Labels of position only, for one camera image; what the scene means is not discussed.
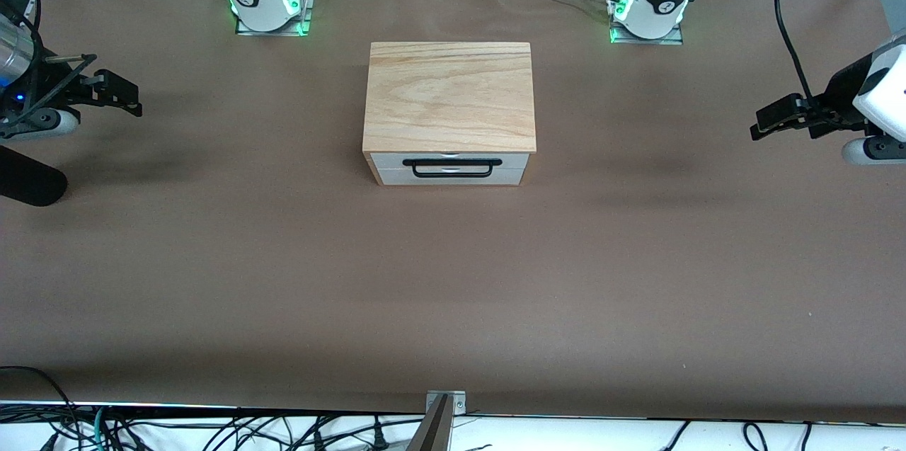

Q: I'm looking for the wooden drawer cabinet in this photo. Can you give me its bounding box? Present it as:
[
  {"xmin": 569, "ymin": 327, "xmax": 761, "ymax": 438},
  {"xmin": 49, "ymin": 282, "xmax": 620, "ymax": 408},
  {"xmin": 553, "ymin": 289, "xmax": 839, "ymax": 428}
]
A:
[{"xmin": 362, "ymin": 41, "xmax": 538, "ymax": 188}]

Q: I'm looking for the brown table cover sheet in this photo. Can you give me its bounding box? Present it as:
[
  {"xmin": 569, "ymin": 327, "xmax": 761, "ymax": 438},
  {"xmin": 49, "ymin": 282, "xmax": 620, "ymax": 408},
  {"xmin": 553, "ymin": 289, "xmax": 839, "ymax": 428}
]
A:
[{"xmin": 0, "ymin": 0, "xmax": 906, "ymax": 425}]

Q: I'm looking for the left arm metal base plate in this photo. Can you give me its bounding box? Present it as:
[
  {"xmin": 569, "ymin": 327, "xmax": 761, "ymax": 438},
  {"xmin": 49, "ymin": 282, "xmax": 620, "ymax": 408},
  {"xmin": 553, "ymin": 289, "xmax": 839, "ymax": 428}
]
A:
[{"xmin": 609, "ymin": 21, "xmax": 685, "ymax": 46}]

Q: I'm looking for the white lower drawer front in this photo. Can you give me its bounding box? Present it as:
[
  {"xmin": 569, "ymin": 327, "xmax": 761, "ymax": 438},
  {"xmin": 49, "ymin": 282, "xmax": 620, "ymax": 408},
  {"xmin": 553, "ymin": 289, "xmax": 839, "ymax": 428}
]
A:
[{"xmin": 377, "ymin": 168, "xmax": 527, "ymax": 187}]

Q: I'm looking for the wooden drawer with white front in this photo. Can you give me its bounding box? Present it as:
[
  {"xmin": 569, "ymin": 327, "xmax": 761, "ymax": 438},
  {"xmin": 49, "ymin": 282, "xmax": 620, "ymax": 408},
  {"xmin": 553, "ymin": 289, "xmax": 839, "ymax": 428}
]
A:
[{"xmin": 371, "ymin": 152, "xmax": 531, "ymax": 171}]

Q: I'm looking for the brown camera mount bar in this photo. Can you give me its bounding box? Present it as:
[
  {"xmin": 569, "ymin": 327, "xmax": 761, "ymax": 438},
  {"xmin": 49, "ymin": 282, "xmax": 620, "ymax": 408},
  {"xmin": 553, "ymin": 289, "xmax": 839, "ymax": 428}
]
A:
[{"xmin": 406, "ymin": 394, "xmax": 452, "ymax": 451}]

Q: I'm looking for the black metal drawer handle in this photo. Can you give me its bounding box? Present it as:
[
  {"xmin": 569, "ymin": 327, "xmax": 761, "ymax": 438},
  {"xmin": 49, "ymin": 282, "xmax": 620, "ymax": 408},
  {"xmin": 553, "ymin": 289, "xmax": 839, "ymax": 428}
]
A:
[{"xmin": 402, "ymin": 158, "xmax": 503, "ymax": 179}]

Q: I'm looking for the small metal bracket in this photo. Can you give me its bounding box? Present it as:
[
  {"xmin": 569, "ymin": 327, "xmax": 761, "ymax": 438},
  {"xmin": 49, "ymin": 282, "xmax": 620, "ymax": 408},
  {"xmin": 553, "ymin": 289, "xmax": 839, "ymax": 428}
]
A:
[{"xmin": 426, "ymin": 390, "xmax": 467, "ymax": 416}]

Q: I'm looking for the black cylindrical foam object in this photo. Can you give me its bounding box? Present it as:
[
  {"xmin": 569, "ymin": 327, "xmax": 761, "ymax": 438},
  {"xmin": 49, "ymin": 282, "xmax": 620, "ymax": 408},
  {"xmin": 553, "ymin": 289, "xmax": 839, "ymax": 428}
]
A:
[{"xmin": 0, "ymin": 144, "xmax": 69, "ymax": 208}]

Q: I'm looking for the black looped floor cable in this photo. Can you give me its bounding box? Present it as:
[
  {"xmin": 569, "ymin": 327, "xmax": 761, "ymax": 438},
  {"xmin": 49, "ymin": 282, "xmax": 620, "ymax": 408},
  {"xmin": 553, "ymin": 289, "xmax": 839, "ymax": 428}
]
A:
[{"xmin": 0, "ymin": 365, "xmax": 80, "ymax": 451}]

